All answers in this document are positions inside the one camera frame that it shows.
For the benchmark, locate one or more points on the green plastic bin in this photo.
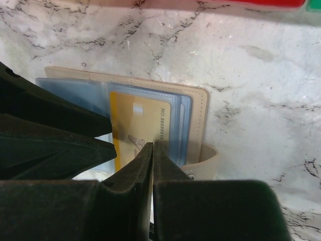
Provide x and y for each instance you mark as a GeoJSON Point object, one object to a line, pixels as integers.
{"type": "Point", "coordinates": [314, 6]}

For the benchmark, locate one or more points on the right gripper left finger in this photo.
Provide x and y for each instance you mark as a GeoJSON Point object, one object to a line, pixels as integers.
{"type": "Point", "coordinates": [117, 208]}

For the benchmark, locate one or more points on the gold card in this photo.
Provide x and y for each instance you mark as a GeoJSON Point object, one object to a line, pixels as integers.
{"type": "Point", "coordinates": [136, 121]}

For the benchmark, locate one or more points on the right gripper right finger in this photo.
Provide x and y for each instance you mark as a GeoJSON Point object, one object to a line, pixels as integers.
{"type": "Point", "coordinates": [186, 209]}

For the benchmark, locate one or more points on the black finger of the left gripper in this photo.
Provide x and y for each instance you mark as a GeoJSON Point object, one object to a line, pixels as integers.
{"type": "Point", "coordinates": [23, 99]}
{"type": "Point", "coordinates": [31, 151]}

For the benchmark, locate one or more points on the red plastic bin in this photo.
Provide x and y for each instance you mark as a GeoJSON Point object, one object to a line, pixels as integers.
{"type": "Point", "coordinates": [257, 5]}

